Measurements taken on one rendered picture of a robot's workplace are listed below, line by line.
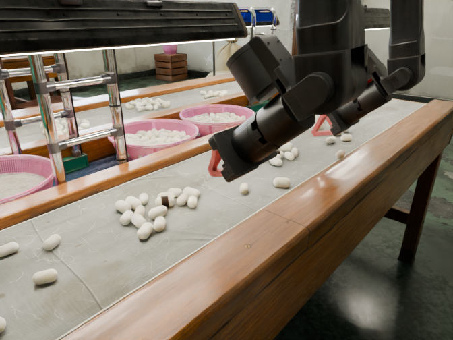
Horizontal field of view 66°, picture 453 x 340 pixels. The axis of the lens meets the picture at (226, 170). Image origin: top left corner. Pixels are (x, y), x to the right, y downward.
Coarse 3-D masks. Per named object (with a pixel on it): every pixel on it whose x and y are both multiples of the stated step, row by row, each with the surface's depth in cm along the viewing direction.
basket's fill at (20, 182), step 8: (0, 176) 85; (8, 176) 85; (16, 176) 83; (24, 176) 84; (32, 176) 84; (40, 176) 84; (0, 184) 79; (8, 184) 79; (16, 184) 80; (24, 184) 79; (32, 184) 81; (0, 192) 75; (8, 192) 75; (16, 192) 75
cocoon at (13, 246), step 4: (8, 244) 55; (12, 244) 55; (16, 244) 55; (0, 248) 54; (4, 248) 54; (8, 248) 54; (12, 248) 55; (16, 248) 55; (0, 252) 54; (4, 252) 54; (8, 252) 54; (12, 252) 55; (0, 256) 54
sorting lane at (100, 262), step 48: (336, 144) 102; (144, 192) 75; (240, 192) 75; (288, 192) 74; (0, 240) 59; (96, 240) 59; (144, 240) 59; (192, 240) 59; (0, 288) 48; (48, 288) 48; (96, 288) 48; (0, 336) 41; (48, 336) 41
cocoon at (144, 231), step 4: (144, 224) 60; (148, 224) 60; (140, 228) 58; (144, 228) 58; (148, 228) 59; (152, 228) 60; (140, 232) 58; (144, 232) 58; (148, 232) 58; (140, 236) 58; (144, 236) 58; (148, 236) 59
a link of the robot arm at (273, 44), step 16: (240, 48) 42; (256, 48) 41; (272, 48) 41; (240, 64) 42; (256, 64) 42; (272, 64) 41; (288, 64) 41; (240, 80) 43; (256, 80) 42; (272, 80) 42; (288, 80) 40; (304, 80) 36; (320, 80) 35; (256, 96) 44; (288, 96) 38; (304, 96) 36; (320, 96) 35; (304, 112) 38
